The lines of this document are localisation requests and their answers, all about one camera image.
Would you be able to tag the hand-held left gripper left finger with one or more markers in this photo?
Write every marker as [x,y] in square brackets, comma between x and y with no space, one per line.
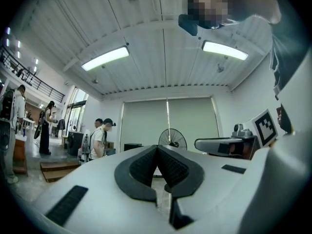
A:
[104,191]

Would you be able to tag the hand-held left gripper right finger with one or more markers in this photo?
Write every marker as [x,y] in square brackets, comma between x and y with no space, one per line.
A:
[207,189]

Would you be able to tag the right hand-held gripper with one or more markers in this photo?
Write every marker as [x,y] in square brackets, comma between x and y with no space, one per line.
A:
[264,128]

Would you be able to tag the grey roller blind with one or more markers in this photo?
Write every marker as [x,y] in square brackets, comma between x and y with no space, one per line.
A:
[143,123]
[192,118]

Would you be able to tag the black standing fan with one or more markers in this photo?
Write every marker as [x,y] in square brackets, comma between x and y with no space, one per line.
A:
[172,138]

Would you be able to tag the wooden pallet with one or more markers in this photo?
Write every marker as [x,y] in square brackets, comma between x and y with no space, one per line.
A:
[57,170]

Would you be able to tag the black box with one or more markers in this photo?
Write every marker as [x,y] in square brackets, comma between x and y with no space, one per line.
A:
[132,147]

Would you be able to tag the black cabinet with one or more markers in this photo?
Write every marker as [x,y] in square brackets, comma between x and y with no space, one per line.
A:
[75,142]

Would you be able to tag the grey ceiling fixture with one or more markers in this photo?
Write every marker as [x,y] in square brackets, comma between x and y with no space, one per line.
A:
[220,68]
[95,81]

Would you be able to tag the glass door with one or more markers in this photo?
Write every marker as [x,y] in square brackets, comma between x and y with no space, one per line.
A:
[75,111]

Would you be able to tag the brown wooden cabinet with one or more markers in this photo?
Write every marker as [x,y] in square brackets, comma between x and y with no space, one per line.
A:
[20,155]

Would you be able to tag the person's torso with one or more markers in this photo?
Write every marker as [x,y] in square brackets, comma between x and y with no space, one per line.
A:
[295,101]

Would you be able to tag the long ceiling light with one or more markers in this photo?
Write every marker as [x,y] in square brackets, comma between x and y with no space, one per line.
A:
[104,58]
[224,50]

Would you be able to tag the white table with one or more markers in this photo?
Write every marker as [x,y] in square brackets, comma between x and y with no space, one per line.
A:
[26,121]

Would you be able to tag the black balcony railing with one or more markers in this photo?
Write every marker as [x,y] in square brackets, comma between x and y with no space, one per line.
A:
[36,82]

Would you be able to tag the person's head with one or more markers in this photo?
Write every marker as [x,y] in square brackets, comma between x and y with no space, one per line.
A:
[246,4]

